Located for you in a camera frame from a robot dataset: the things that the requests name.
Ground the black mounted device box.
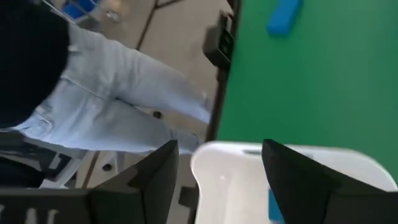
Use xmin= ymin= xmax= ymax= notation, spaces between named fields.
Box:
xmin=201 ymin=11 xmax=236 ymax=68

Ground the white plastic bin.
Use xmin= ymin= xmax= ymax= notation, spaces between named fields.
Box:
xmin=190 ymin=140 xmax=398 ymax=224

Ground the person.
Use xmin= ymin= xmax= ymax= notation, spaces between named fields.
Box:
xmin=0 ymin=0 xmax=215 ymax=189

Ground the black table edge frame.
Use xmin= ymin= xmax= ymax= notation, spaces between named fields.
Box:
xmin=205 ymin=0 xmax=243 ymax=142

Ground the black chair base leg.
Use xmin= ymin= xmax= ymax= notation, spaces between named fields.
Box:
xmin=136 ymin=0 xmax=184 ymax=50

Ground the blue plastic crate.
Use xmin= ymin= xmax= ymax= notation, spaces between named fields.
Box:
xmin=62 ymin=0 xmax=98 ymax=19

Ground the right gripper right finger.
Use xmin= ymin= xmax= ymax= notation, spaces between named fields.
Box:
xmin=261 ymin=138 xmax=398 ymax=224

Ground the blue foam block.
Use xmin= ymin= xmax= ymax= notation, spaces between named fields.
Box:
xmin=267 ymin=186 xmax=285 ymax=224
xmin=266 ymin=0 xmax=304 ymax=37

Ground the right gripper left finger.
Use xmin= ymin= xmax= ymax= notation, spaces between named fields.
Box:
xmin=90 ymin=139 xmax=180 ymax=224

